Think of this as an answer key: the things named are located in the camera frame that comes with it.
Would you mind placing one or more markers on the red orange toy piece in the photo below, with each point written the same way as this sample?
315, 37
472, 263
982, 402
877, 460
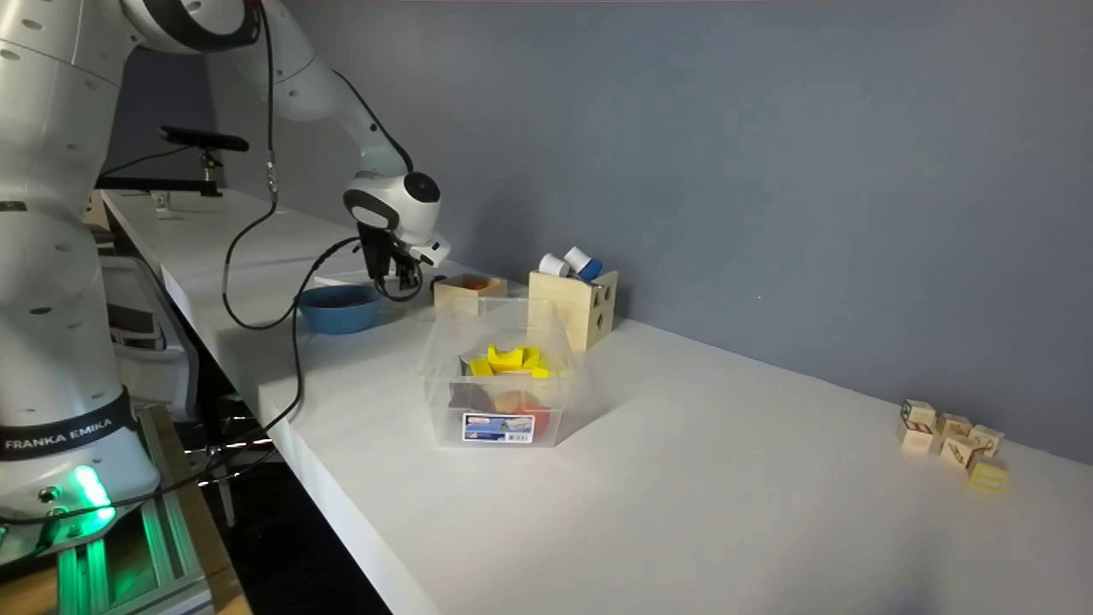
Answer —
522, 410

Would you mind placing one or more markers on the small wooden letter block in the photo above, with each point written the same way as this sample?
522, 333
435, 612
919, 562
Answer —
957, 430
919, 415
988, 438
961, 451
918, 441

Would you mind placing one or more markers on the blue and white cylinder block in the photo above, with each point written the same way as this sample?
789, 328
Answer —
586, 263

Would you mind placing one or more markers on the blue bowl with beads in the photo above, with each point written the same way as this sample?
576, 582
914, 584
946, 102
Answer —
344, 313

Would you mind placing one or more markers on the small yellowish wooden block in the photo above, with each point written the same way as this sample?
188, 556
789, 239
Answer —
988, 475

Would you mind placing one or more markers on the small open wooden box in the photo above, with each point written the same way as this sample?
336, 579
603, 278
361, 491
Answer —
461, 294

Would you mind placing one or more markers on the wooden shape sorter cube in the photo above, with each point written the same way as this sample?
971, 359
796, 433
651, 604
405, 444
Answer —
563, 310

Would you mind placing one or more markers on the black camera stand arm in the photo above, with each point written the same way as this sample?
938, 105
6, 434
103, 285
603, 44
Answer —
156, 184

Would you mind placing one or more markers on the robot base platform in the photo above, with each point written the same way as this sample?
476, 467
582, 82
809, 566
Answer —
171, 567

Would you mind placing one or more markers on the clear plastic container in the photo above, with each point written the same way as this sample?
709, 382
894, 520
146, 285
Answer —
513, 399

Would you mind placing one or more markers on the grey equipment box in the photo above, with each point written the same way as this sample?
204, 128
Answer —
148, 342

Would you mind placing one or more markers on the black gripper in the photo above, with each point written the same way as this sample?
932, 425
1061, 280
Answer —
381, 245

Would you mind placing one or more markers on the yellow toy piece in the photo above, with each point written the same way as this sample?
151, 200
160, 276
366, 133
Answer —
508, 364

